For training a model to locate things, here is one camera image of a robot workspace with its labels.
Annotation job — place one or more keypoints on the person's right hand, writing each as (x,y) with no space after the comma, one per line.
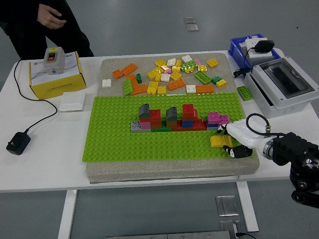
(49,18)

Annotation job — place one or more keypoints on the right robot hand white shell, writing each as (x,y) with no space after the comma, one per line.
(244,135)

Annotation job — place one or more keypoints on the yellow curved toy brick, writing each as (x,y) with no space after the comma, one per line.
(219,140)

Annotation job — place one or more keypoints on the green studded baseplate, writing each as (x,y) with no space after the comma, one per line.
(112,139)

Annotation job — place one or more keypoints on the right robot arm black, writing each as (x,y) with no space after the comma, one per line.
(299,149)

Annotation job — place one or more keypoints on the magenta brick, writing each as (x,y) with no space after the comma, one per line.
(224,119)
(213,117)

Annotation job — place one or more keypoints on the thin grey brick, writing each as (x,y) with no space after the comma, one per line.
(211,128)

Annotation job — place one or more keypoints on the thin blue brick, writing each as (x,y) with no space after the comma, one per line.
(212,125)

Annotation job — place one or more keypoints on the light green brick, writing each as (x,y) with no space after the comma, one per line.
(189,66)
(127,87)
(244,93)
(203,76)

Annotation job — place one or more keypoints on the low red brick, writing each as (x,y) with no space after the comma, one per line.
(199,125)

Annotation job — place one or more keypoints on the yellow slope brick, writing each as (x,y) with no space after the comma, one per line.
(221,83)

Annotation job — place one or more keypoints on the tall red brick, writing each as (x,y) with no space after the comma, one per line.
(188,111)

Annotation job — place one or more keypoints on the long orange brick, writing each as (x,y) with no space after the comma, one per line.
(205,88)
(176,84)
(129,69)

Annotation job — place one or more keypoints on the white square tile brick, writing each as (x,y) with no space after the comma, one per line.
(191,88)
(165,77)
(171,62)
(107,83)
(187,58)

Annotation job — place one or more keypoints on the grey slope brick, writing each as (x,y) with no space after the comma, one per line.
(144,112)
(171,114)

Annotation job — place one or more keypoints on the translucent yellow brick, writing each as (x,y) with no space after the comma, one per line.
(202,68)

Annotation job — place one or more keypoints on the dark green plate brick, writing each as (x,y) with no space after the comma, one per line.
(160,129)

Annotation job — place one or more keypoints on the small yellow brick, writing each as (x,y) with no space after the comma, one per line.
(190,71)

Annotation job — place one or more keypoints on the small pink brick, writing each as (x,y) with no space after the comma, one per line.
(167,71)
(198,61)

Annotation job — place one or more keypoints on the dark orange brick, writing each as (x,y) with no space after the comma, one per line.
(155,126)

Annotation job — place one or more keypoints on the small dark green brick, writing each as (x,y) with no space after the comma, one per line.
(139,78)

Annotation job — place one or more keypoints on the grey flat brick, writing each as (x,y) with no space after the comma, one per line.
(135,126)

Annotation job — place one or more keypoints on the long yellow brick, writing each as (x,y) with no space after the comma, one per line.
(154,73)

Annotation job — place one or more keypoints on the small metal floor plate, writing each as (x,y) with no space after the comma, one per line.
(190,20)
(192,27)

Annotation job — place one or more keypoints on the person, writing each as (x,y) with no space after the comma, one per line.
(25,37)

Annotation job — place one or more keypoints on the yellow white cardboard box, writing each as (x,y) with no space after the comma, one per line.
(57,87)

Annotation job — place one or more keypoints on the white table leg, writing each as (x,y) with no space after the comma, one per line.
(66,216)
(246,206)

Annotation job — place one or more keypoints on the white power socket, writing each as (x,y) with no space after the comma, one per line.
(256,56)

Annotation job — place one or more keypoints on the blue plastic bin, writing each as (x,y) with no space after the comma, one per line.
(235,49)

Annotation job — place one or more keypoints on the black plug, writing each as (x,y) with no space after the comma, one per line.
(265,46)

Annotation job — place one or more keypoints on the grey-brown foam mat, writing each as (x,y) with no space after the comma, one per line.
(149,171)

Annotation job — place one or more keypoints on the grey metal bar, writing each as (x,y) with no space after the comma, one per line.
(169,235)

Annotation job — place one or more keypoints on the black power adapter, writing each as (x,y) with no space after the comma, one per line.
(17,144)

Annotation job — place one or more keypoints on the grey switch box red button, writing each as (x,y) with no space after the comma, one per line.
(53,63)

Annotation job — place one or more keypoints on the grey enclosure clear lid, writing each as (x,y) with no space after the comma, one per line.
(274,99)

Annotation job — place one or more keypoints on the white wall switch panel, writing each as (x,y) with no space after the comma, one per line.
(72,102)

